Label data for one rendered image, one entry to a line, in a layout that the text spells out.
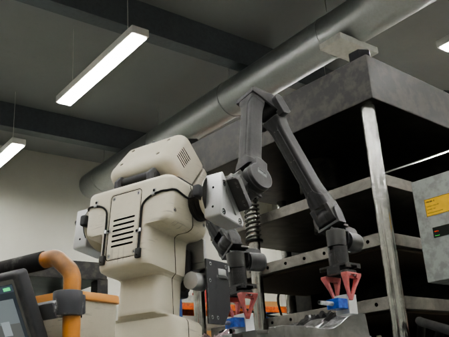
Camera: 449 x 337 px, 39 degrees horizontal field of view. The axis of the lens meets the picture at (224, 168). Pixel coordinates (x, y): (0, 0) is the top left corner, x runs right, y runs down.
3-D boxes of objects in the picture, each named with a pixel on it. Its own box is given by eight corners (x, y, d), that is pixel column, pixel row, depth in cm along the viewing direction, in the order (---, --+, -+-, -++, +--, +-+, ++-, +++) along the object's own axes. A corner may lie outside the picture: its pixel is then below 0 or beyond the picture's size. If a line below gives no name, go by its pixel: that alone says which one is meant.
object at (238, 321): (220, 330, 180) (219, 311, 182) (210, 333, 183) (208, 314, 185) (255, 331, 188) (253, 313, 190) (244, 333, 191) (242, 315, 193)
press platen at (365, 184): (382, 184, 260) (380, 172, 261) (210, 241, 336) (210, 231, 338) (470, 207, 304) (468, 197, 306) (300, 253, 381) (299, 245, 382)
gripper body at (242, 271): (236, 296, 198) (234, 273, 200) (258, 290, 191) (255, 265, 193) (220, 295, 194) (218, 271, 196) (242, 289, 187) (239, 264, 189)
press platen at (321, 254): (387, 243, 249) (385, 231, 251) (208, 288, 326) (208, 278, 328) (481, 259, 296) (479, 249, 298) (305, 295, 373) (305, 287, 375)
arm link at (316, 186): (248, 114, 199) (272, 93, 193) (258, 114, 204) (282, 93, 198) (315, 235, 188) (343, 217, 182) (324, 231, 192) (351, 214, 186)
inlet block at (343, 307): (327, 311, 168) (325, 290, 170) (313, 313, 172) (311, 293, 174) (358, 313, 176) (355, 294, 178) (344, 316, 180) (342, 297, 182)
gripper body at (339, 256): (333, 277, 186) (331, 252, 189) (361, 270, 179) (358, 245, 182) (319, 275, 182) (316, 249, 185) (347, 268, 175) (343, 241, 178)
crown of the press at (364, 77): (385, 182, 243) (363, 43, 263) (179, 251, 334) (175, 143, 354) (492, 212, 296) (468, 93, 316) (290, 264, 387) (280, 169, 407)
